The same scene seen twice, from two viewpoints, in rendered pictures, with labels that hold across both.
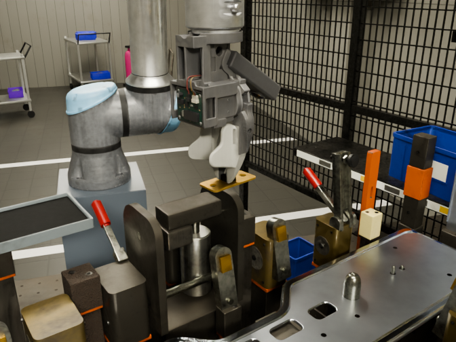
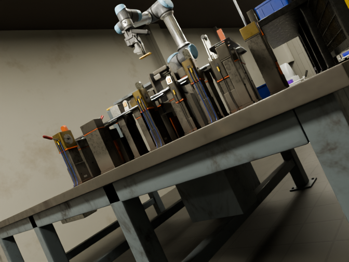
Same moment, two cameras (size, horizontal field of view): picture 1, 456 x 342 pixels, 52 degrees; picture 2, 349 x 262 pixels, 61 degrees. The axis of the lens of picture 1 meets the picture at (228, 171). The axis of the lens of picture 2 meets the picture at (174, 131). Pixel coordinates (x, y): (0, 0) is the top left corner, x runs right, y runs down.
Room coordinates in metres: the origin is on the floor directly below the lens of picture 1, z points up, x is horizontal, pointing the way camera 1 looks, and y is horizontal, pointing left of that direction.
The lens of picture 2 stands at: (-0.36, -1.60, 0.70)
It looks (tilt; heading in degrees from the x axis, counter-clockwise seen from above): 2 degrees up; 59
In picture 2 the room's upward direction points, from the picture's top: 25 degrees counter-clockwise
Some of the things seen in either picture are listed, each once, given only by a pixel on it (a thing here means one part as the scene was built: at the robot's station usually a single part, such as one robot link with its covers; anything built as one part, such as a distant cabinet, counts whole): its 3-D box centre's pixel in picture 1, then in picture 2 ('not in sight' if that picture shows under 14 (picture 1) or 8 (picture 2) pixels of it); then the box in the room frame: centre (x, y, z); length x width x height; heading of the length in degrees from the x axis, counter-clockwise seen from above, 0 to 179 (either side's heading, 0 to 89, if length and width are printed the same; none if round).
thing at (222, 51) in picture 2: not in sight; (235, 75); (0.59, -0.68, 0.84); 0.05 x 0.05 x 0.29; 35
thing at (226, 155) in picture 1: (224, 157); (137, 50); (0.61, 0.00, 1.32); 0.06 x 0.03 x 0.09; 132
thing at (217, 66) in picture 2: not in sight; (227, 85); (0.69, -0.51, 0.84); 0.12 x 0.07 x 0.28; 35
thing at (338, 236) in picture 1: (324, 283); not in sight; (0.96, -0.23, 0.87); 0.10 x 0.07 x 0.35; 35
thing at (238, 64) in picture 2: not in sight; (241, 76); (0.74, -0.58, 0.84); 0.05 x 0.05 x 0.29; 35
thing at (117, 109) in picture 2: not in sight; (129, 131); (0.50, 0.42, 0.90); 0.13 x 0.08 x 0.41; 35
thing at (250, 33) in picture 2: not in sight; (263, 59); (0.87, -0.63, 0.88); 0.08 x 0.08 x 0.36; 35
